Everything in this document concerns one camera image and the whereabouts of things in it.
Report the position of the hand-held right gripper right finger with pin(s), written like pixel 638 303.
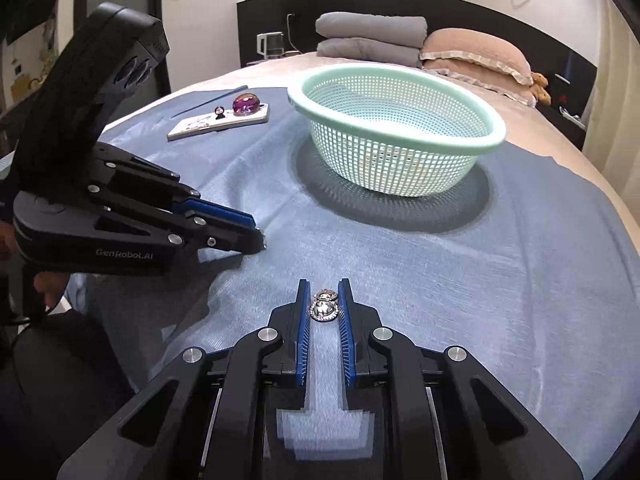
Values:
pixel 345 335

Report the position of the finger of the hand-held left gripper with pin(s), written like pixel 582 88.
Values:
pixel 230 240
pixel 215 211

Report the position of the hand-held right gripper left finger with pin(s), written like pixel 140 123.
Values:
pixel 301 335

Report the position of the silver pearl earrings pair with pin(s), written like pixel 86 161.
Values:
pixel 324 310

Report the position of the mint green plastic basket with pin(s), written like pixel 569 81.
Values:
pixel 390 175

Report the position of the person's left hand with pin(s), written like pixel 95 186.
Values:
pixel 50 287

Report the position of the white patterned tray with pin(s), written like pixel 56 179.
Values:
pixel 200 127

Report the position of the thin blue stick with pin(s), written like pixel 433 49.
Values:
pixel 210 102

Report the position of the purple glass dome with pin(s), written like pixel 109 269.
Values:
pixel 245 104

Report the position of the blue cloth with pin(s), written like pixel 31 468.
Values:
pixel 450 285

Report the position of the grey folded blanket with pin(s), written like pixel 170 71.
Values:
pixel 370 30
pixel 365 52

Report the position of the person's leg in black pants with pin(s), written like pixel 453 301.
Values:
pixel 50 410

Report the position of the pink ruffled pillow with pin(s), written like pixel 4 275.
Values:
pixel 505 90
pixel 475 52

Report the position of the black nightstand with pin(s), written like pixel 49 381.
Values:
pixel 565 132

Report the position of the black headboard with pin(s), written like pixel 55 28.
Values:
pixel 450 10

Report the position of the brown teddy bear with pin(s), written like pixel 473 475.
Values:
pixel 541 89

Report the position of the white power strip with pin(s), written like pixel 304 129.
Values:
pixel 570 113

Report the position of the cream curtain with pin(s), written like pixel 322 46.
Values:
pixel 615 110

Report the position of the wall poster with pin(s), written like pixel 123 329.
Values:
pixel 30 70

